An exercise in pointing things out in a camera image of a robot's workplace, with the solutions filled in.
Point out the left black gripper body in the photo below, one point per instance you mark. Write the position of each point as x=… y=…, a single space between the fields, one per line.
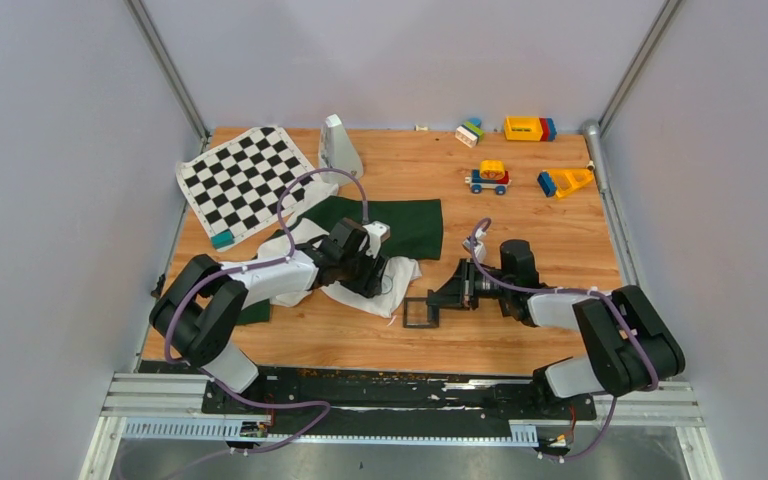
x=357 y=273

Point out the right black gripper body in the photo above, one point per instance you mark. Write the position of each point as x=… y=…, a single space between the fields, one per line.
x=473 y=285

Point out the black square display case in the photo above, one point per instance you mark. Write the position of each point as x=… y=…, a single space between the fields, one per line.
x=418 y=314

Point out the white green garment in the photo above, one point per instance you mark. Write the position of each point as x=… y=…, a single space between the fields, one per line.
x=329 y=228

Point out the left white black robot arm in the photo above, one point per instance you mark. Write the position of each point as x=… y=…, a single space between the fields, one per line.
x=199 y=311

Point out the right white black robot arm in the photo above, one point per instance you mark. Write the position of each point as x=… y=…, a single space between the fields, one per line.
x=628 y=347

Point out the toy car with yellow top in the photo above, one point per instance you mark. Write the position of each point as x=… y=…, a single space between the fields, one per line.
x=490 y=175

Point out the white wedge-shaped stand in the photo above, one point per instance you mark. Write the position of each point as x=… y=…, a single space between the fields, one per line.
x=336 y=149

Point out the yellow blue toy scoop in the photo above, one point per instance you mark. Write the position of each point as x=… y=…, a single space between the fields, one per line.
x=560 y=183

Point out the teal small block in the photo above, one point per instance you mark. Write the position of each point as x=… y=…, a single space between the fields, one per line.
x=222 y=240

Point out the white green blue bricks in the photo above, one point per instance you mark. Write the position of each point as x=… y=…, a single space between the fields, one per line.
x=470 y=132

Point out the yellow red blue brick box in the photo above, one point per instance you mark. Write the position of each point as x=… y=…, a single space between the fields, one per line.
x=529 y=129

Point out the grey metal pipe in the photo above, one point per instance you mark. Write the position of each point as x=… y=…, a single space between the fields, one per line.
x=592 y=134

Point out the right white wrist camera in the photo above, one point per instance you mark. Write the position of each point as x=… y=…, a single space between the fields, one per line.
x=475 y=246

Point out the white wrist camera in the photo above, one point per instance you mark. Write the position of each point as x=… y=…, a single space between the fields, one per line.
x=377 y=234
x=475 y=246

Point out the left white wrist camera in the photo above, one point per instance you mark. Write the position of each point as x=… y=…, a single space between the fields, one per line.
x=377 y=234

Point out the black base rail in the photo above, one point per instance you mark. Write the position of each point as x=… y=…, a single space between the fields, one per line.
x=377 y=403

